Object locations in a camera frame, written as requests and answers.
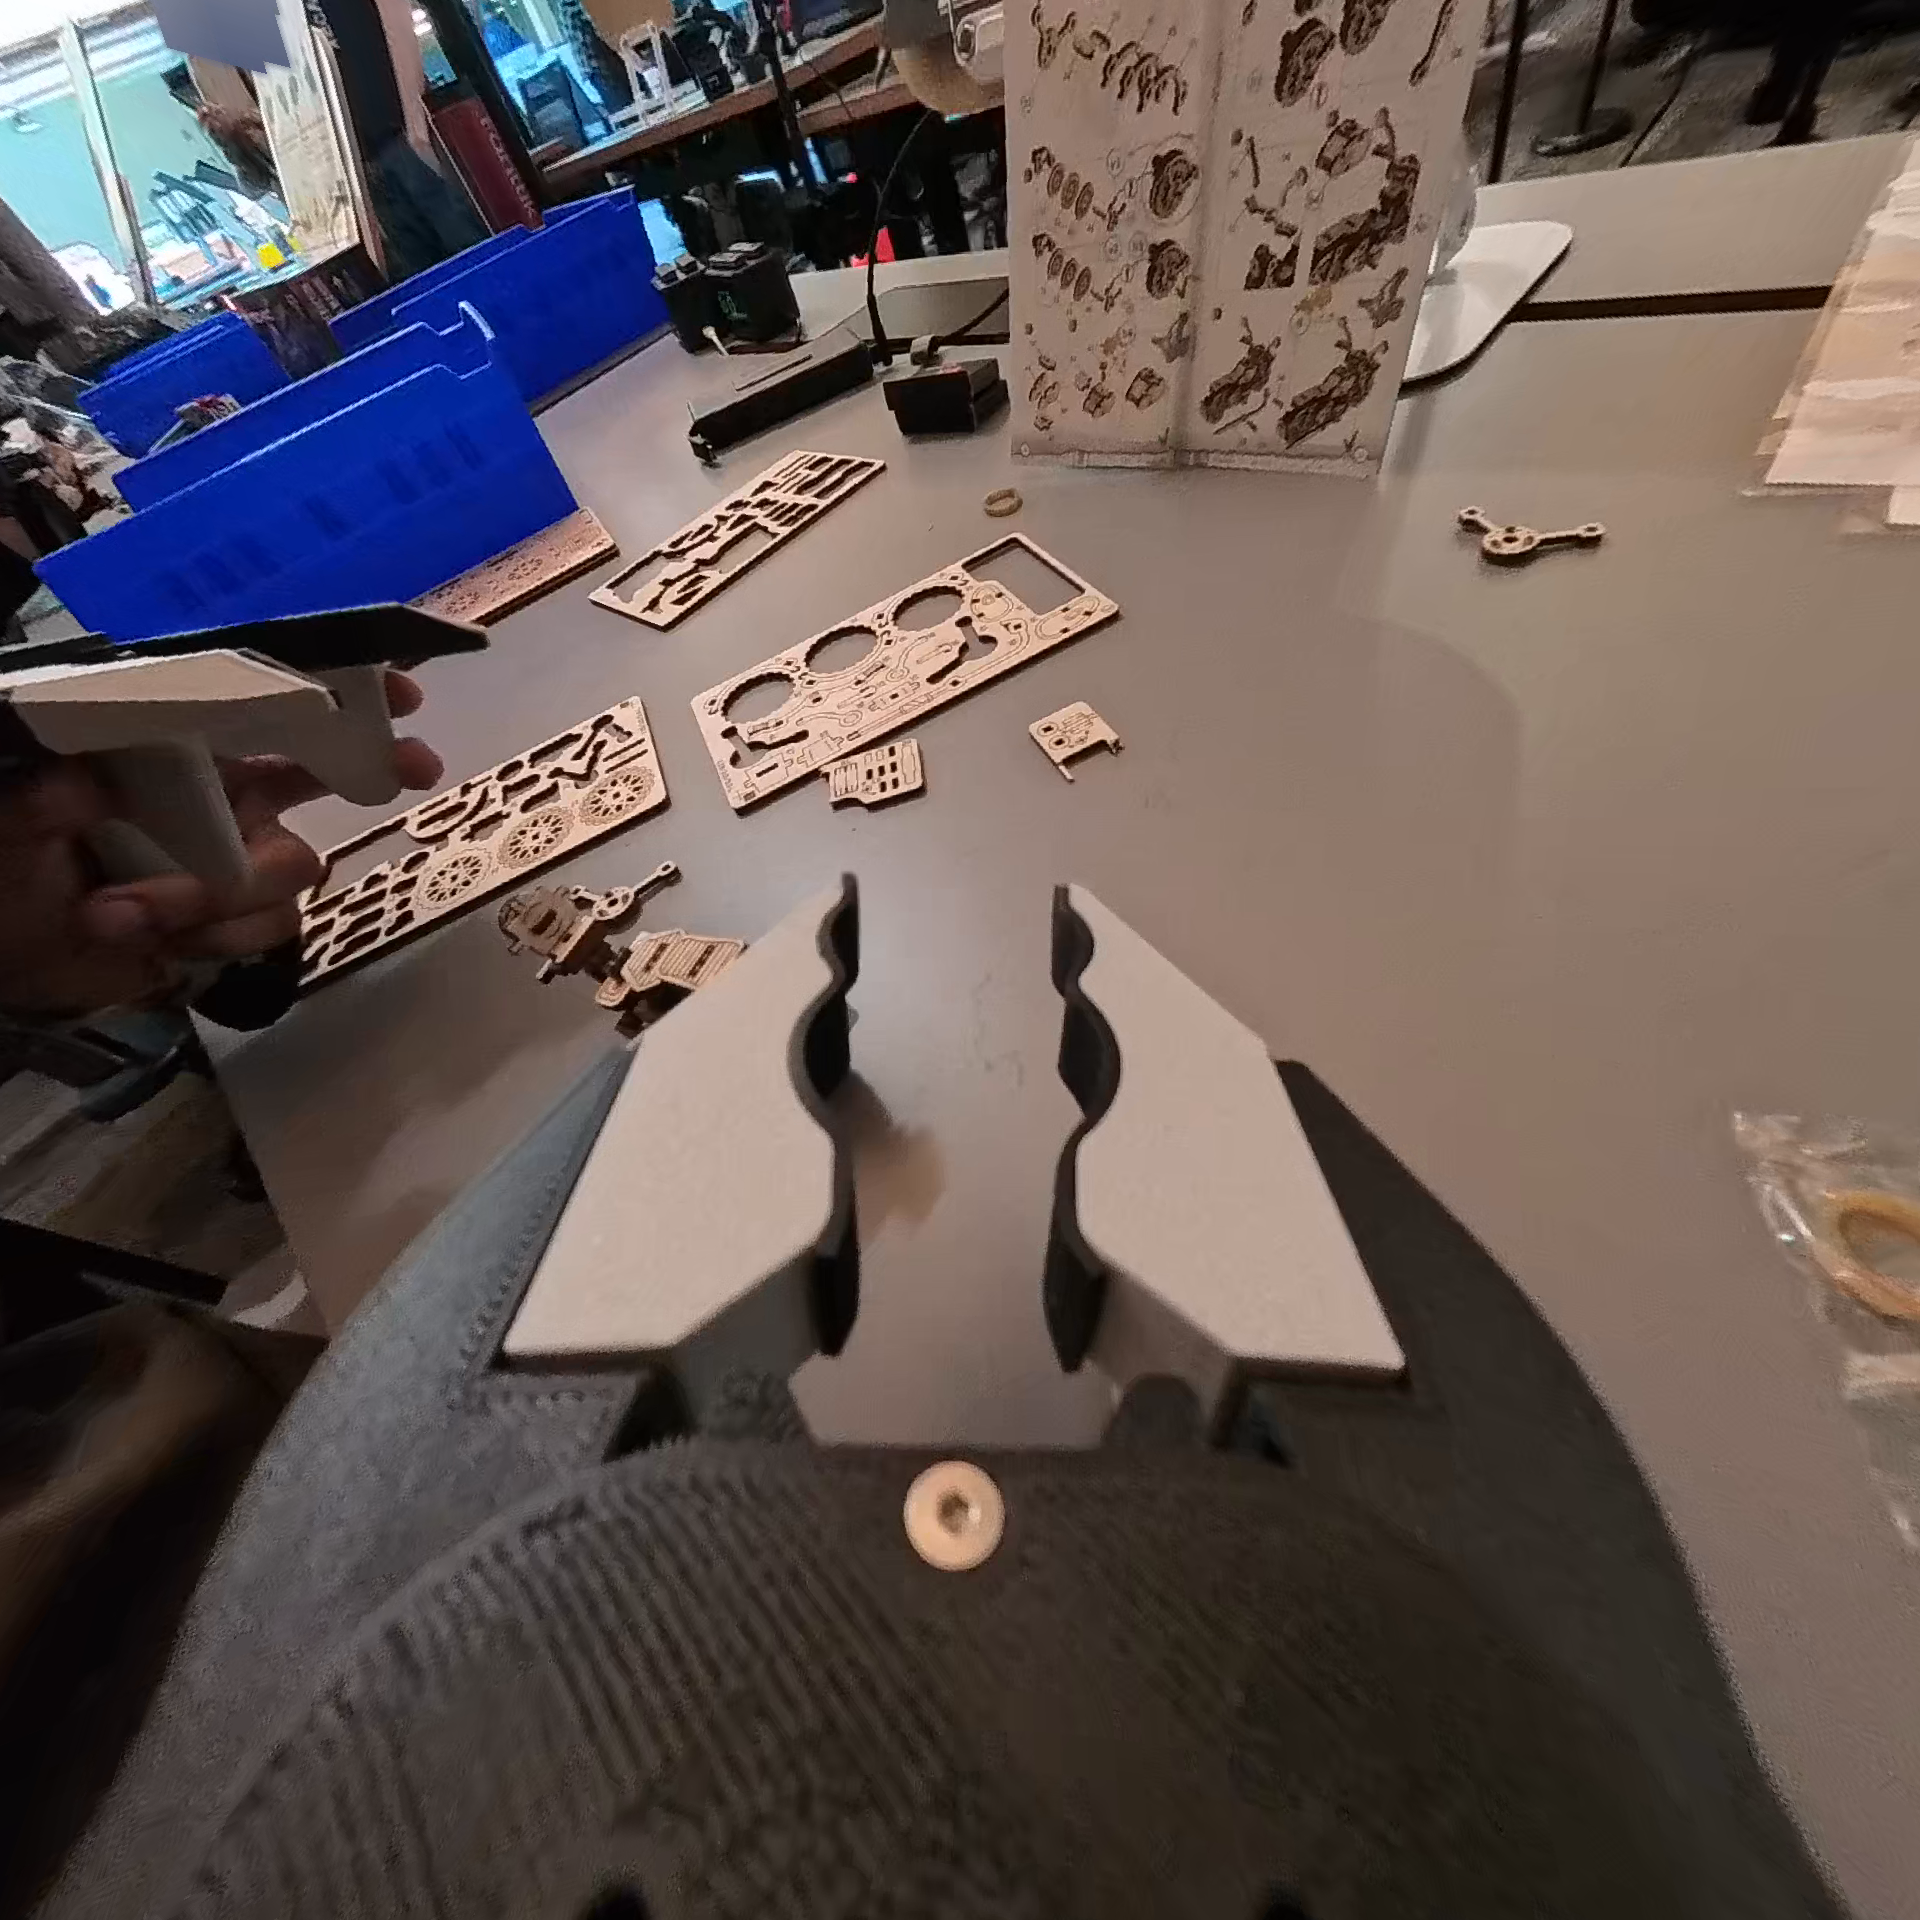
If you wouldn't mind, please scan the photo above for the mostly emptied wooden puzzle sheet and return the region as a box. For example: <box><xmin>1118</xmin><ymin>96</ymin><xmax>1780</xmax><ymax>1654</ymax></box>
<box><xmin>587</xmin><ymin>450</ymin><xmax>888</xmax><ymax>631</ymax></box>

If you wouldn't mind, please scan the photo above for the small square wooden piece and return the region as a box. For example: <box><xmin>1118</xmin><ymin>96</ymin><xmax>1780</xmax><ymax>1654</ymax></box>
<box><xmin>1029</xmin><ymin>699</ymin><xmax>1127</xmax><ymax>782</ymax></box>

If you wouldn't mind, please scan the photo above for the person's leg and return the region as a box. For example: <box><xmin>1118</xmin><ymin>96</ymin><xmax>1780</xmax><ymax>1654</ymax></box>
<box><xmin>0</xmin><ymin>1322</ymin><xmax>324</xmax><ymax>1801</ymax></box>

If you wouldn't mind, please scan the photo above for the clear bag with papers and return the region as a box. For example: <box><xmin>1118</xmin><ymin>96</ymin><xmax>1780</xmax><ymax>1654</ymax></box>
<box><xmin>1738</xmin><ymin>187</ymin><xmax>1920</xmax><ymax>529</ymax></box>

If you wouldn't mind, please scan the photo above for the blue plastic bin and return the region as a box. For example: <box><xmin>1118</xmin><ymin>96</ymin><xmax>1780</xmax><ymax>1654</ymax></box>
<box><xmin>111</xmin><ymin>300</ymin><xmax>500</xmax><ymax>511</ymax></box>
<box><xmin>33</xmin><ymin>393</ymin><xmax>582</xmax><ymax>644</ymax></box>
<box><xmin>75</xmin><ymin>318</ymin><xmax>290</xmax><ymax>458</ymax></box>
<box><xmin>325</xmin><ymin>187</ymin><xmax>670</xmax><ymax>410</ymax></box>

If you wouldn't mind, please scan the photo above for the long black bar device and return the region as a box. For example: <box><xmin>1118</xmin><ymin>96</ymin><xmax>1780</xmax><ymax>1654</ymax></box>
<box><xmin>685</xmin><ymin>336</ymin><xmax>879</xmax><ymax>463</ymax></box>

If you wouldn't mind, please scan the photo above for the dark wooden sheet by bin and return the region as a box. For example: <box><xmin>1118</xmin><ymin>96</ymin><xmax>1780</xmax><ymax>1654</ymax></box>
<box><xmin>408</xmin><ymin>510</ymin><xmax>621</xmax><ymax>629</ymax></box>

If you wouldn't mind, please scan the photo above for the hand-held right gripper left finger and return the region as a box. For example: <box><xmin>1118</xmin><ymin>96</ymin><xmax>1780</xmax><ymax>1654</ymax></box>
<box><xmin>501</xmin><ymin>874</ymin><xmax>866</xmax><ymax>1425</ymax></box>

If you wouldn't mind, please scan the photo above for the dark printed box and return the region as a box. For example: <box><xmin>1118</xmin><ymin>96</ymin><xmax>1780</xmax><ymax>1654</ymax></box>
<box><xmin>225</xmin><ymin>247</ymin><xmax>392</xmax><ymax>376</ymax></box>

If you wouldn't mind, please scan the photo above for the white monitor stand base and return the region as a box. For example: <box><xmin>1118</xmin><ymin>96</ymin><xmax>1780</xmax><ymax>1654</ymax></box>
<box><xmin>1397</xmin><ymin>217</ymin><xmax>1574</xmax><ymax>386</ymax></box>

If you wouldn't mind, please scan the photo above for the clear bag with rubber bands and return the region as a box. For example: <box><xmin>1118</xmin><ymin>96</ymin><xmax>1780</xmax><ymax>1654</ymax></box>
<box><xmin>1729</xmin><ymin>1105</ymin><xmax>1920</xmax><ymax>1404</ymax></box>

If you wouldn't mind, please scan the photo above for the slatted wooden model piece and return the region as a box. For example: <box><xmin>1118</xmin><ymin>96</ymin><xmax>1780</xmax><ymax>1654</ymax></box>
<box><xmin>594</xmin><ymin>929</ymin><xmax>748</xmax><ymax>1041</ymax></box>

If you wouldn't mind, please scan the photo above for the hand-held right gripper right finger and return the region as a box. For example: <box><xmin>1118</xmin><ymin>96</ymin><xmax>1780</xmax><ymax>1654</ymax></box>
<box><xmin>1041</xmin><ymin>881</ymin><xmax>1408</xmax><ymax>1427</ymax></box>

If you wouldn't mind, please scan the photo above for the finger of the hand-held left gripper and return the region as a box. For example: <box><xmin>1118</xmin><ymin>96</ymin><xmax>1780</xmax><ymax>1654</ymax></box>
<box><xmin>0</xmin><ymin>603</ymin><xmax>491</xmax><ymax>673</ymax></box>
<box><xmin>0</xmin><ymin>650</ymin><xmax>424</xmax><ymax>893</ymax></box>

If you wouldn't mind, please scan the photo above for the folded paper instruction sheet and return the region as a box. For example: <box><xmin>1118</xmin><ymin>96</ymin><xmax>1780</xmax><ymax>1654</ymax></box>
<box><xmin>1005</xmin><ymin>0</ymin><xmax>1483</xmax><ymax>484</ymax></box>

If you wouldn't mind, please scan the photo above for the small slotted wooden piece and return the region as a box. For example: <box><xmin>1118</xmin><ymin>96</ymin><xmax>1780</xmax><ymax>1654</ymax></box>
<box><xmin>824</xmin><ymin>737</ymin><xmax>930</xmax><ymax>810</ymax></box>

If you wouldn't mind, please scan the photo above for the black box device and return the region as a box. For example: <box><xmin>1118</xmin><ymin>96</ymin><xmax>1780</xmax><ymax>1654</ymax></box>
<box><xmin>879</xmin><ymin>358</ymin><xmax>1011</xmax><ymax>438</ymax></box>

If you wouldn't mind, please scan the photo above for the large black charger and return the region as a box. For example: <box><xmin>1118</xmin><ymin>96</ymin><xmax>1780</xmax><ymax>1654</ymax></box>
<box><xmin>702</xmin><ymin>245</ymin><xmax>803</xmax><ymax>348</ymax></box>

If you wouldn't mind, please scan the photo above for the grey desk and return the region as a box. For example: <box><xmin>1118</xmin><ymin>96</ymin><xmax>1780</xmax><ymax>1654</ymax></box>
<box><xmin>195</xmin><ymin>132</ymin><xmax>1920</xmax><ymax>1920</ymax></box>

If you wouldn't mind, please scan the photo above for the wooden background table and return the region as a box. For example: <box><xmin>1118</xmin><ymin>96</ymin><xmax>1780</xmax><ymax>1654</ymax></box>
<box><xmin>532</xmin><ymin>14</ymin><xmax>960</xmax><ymax>203</ymax></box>

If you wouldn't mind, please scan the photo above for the wooden sheet with spoked wheels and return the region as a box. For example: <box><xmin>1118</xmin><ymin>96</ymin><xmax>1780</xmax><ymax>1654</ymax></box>
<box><xmin>294</xmin><ymin>696</ymin><xmax>670</xmax><ymax>988</ymax></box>

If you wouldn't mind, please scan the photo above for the person's left hand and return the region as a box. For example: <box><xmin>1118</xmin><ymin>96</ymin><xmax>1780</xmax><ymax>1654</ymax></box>
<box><xmin>0</xmin><ymin>671</ymin><xmax>446</xmax><ymax>1022</ymax></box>

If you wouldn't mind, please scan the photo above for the wooden sheet with round holes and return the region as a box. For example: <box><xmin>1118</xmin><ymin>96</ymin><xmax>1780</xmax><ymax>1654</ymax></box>
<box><xmin>690</xmin><ymin>531</ymin><xmax>1122</xmax><ymax>814</ymax></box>

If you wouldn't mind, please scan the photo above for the black office chair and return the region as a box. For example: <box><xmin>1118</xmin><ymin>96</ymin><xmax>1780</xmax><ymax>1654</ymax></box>
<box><xmin>0</xmin><ymin>1004</ymin><xmax>262</xmax><ymax>1307</ymax></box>

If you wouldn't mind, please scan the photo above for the red cardboard box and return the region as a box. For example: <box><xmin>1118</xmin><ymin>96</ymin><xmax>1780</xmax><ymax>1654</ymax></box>
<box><xmin>424</xmin><ymin>74</ymin><xmax>545</xmax><ymax>235</ymax></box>

